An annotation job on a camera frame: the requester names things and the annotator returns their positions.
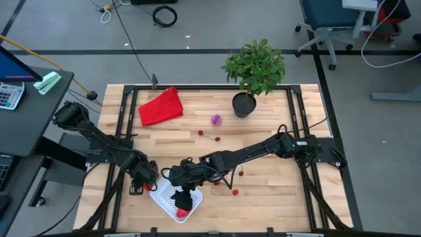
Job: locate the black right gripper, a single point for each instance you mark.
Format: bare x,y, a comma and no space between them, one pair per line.
187,174

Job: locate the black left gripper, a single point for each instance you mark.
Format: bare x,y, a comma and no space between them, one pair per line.
144,169

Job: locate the small red strawberry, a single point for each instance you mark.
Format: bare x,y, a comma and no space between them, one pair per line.
148,188

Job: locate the large red strawberry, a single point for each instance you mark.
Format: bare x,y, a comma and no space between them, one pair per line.
182,213

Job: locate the white perforated plastic basket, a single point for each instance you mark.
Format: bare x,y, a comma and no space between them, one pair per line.
164,197

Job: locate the dark red cherry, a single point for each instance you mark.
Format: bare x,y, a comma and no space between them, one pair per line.
241,173

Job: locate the small red cherry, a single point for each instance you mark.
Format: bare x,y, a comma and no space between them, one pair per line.
217,139
200,132

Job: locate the purple spiky ball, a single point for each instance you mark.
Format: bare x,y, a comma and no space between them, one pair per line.
216,120

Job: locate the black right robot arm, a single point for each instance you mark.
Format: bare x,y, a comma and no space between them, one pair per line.
250,153

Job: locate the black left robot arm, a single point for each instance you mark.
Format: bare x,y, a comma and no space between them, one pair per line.
98,138

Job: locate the red cloth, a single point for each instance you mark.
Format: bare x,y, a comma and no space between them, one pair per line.
161,107

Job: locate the black round puck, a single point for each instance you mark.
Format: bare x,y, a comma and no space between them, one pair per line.
92,95

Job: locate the green plant in black pot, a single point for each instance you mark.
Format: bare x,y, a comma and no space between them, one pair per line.
245,105

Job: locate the black desk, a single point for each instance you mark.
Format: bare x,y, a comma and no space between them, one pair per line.
29,125

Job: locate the black keyboard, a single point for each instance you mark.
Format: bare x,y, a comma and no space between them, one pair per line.
4,171

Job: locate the mint green stapler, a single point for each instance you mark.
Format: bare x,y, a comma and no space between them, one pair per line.
47,82

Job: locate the grey calculator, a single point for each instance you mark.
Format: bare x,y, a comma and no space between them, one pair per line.
10,95

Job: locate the computer monitor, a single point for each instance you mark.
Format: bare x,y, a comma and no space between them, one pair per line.
13,69

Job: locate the grey desk foot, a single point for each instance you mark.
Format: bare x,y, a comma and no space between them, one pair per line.
394,96

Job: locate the blue grey office chair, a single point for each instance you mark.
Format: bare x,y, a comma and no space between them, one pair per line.
329,13

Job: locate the red and black cart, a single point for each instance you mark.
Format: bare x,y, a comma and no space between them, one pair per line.
389,28

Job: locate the black metal rig frame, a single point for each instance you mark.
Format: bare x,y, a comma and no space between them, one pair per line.
210,87

